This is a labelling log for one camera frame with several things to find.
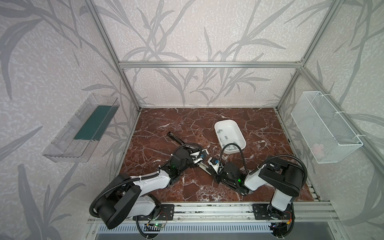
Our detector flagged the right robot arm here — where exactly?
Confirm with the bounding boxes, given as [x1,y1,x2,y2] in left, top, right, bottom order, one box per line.
[209,155,308,215]

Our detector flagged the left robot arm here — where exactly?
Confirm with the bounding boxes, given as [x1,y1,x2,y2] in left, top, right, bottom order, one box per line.
[89,144,205,230]

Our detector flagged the staple strips in tray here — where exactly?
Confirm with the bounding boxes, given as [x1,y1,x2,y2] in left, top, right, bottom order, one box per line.
[217,129,242,148]

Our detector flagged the white plastic tray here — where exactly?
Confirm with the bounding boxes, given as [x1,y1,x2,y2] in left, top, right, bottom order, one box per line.
[214,120,247,150]

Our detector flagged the green circuit board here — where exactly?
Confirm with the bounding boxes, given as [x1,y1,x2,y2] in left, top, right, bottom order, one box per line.
[146,223,166,231]

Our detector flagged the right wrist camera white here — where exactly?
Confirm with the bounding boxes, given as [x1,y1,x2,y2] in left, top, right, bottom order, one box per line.
[208,157,223,174]

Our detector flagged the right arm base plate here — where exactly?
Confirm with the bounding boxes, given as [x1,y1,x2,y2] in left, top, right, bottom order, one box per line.
[252,203,295,222]

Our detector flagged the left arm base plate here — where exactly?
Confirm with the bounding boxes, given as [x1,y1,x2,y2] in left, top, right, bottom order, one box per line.
[138,204,175,221]

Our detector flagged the aluminium front rail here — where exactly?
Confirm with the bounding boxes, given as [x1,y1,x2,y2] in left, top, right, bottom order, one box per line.
[86,201,340,225]

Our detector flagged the white wire mesh basket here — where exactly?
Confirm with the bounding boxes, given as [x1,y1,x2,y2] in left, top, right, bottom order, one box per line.
[291,91,364,164]

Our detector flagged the clear plastic wall bin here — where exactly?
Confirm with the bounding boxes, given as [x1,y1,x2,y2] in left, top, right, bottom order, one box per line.
[43,94,120,163]

